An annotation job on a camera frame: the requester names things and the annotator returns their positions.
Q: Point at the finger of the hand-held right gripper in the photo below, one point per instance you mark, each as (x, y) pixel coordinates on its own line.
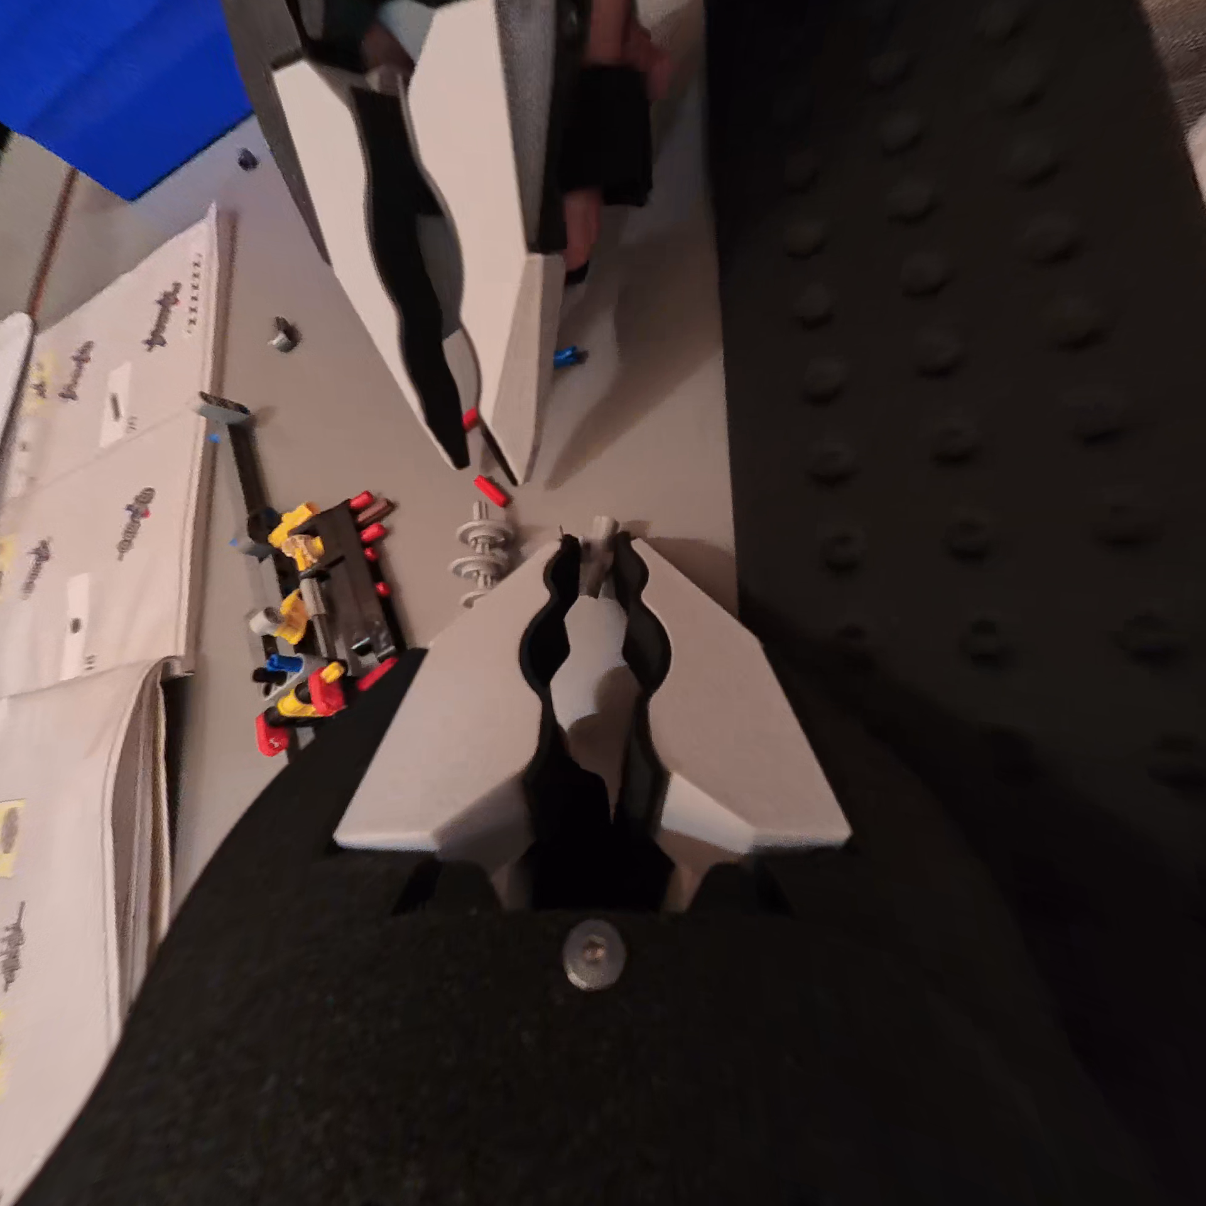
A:
(489, 235)
(329, 159)

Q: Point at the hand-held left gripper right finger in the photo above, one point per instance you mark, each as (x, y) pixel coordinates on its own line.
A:
(753, 743)

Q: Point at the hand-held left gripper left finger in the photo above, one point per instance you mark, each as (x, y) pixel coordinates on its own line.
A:
(442, 743)

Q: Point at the person's right hand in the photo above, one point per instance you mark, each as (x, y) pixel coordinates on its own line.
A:
(581, 231)

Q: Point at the grey lego axle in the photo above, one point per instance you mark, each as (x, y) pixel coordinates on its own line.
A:
(482, 514)

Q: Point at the dark grey lego connector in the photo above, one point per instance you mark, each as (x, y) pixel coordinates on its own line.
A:
(282, 335)

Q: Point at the blue plastic bin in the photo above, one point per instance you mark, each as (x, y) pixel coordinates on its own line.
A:
(113, 84)

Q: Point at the lego instruction booklet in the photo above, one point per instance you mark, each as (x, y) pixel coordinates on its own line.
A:
(94, 565)

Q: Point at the partly built lego chassis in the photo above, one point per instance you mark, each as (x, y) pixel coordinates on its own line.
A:
(320, 603)

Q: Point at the blue lego pin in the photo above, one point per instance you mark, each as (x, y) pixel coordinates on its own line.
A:
(567, 355)

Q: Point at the grey lego pulley disc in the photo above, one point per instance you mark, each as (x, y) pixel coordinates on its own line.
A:
(484, 536)
(477, 566)

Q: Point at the grey three-branch lego connector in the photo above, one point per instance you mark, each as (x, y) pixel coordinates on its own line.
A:
(598, 555)

